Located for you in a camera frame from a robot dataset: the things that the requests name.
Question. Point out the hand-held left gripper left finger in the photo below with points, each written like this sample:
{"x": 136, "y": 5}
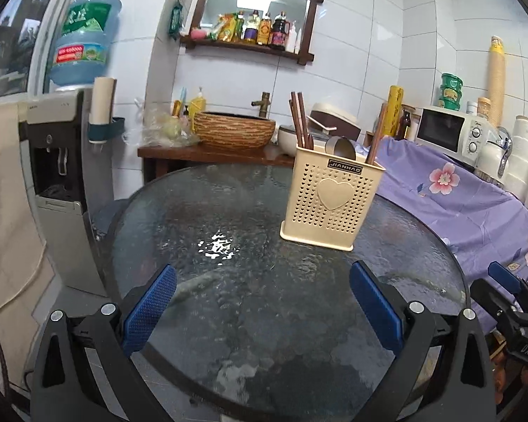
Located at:
{"x": 152, "y": 303}

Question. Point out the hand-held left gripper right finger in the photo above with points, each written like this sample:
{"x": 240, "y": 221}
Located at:
{"x": 376, "y": 305}

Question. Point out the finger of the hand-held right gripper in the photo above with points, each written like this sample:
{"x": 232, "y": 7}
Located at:
{"x": 493, "y": 299}
{"x": 504, "y": 276}

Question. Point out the cream plastic utensil holder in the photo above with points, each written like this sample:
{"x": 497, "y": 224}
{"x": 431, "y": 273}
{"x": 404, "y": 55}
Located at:
{"x": 330, "y": 202}

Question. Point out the metal spoon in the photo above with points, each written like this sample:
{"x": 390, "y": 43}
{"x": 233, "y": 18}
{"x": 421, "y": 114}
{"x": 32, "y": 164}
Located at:
{"x": 344, "y": 149}
{"x": 329, "y": 145}

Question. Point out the pile of wooden chopsticks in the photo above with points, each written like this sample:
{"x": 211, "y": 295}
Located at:
{"x": 300, "y": 118}

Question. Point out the purple floral cloth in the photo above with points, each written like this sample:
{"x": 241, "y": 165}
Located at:
{"x": 457, "y": 211}

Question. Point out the round glass table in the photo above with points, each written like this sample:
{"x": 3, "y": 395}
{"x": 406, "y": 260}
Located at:
{"x": 268, "y": 299}

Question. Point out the white thermos jug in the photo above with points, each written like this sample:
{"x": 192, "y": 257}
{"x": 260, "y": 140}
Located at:
{"x": 493, "y": 156}

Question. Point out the dark wooden counter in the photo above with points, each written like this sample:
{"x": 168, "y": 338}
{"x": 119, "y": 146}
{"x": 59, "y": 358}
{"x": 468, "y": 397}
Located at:
{"x": 202, "y": 154}

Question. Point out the white microwave oven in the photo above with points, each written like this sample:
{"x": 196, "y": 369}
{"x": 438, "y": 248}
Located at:
{"x": 440, "y": 129}

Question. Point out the beige cloth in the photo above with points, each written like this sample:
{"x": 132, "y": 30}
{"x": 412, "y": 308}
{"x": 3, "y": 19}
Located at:
{"x": 9, "y": 228}

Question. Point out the grey water dispenser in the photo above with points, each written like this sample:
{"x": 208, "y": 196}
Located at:
{"x": 53, "y": 171}

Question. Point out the glass jar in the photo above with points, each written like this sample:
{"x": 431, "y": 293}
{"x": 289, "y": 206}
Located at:
{"x": 484, "y": 107}

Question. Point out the clear plastic bag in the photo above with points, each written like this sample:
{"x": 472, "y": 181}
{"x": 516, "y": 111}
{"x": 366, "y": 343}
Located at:
{"x": 163, "y": 129}

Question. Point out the teal cup holder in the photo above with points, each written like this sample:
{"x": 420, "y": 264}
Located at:
{"x": 108, "y": 128}

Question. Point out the brown glass bottle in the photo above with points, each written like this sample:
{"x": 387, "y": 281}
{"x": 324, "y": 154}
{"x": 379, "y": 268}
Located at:
{"x": 404, "y": 124}

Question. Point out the cream cooking pan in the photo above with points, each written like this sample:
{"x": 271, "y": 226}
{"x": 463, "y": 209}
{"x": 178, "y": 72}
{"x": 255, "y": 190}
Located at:
{"x": 286, "y": 138}

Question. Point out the brown and white rice cooker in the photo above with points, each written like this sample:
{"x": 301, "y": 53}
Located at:
{"x": 334, "y": 118}

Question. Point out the woven basin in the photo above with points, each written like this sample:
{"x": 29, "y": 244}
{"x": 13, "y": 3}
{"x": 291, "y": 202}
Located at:
{"x": 235, "y": 131}

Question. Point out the yellow roll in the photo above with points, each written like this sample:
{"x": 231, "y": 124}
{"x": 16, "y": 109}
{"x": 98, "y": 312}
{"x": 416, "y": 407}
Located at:
{"x": 395, "y": 110}

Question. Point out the tall stack of paper cups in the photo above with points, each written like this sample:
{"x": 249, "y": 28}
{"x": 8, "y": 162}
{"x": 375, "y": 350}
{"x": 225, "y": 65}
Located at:
{"x": 496, "y": 79}

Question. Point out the yellow dish soap bottle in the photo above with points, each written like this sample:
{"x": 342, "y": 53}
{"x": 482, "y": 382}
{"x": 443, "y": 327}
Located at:
{"x": 198, "y": 104}

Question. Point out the white paper cup tube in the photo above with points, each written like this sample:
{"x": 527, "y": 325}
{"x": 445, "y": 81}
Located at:
{"x": 103, "y": 101}

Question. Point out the bronze faucet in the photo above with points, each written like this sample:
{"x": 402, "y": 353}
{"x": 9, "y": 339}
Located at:
{"x": 262, "y": 103}

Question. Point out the blue water jug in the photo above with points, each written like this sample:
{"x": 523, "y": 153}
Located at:
{"x": 86, "y": 39}

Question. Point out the dark wooden framed shelf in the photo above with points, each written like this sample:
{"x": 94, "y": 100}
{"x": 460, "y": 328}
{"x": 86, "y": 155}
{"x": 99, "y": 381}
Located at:
{"x": 246, "y": 48}

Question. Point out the pink bowl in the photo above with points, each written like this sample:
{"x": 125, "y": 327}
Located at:
{"x": 198, "y": 34}

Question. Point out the white squeeze bottle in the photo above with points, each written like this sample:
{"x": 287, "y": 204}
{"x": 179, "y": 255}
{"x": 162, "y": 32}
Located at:
{"x": 292, "y": 37}

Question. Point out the yellow snack packet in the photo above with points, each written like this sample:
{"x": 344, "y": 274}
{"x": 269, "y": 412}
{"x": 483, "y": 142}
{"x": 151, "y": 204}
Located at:
{"x": 226, "y": 28}

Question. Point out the green bottle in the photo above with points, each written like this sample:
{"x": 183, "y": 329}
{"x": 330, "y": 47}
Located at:
{"x": 239, "y": 26}

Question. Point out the dark sauce bottle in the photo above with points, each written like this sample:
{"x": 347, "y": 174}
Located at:
{"x": 279, "y": 31}

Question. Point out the amber bottle purple label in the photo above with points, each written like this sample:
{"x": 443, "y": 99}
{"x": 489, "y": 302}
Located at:
{"x": 252, "y": 28}

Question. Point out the bottle with yellow label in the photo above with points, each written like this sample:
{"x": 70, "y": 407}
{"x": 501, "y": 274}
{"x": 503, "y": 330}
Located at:
{"x": 265, "y": 30}

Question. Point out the sliding glass window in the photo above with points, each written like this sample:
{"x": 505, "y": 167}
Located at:
{"x": 17, "y": 39}

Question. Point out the green wall packet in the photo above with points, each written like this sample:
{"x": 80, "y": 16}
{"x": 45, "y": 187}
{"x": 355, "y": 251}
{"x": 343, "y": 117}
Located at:
{"x": 175, "y": 17}

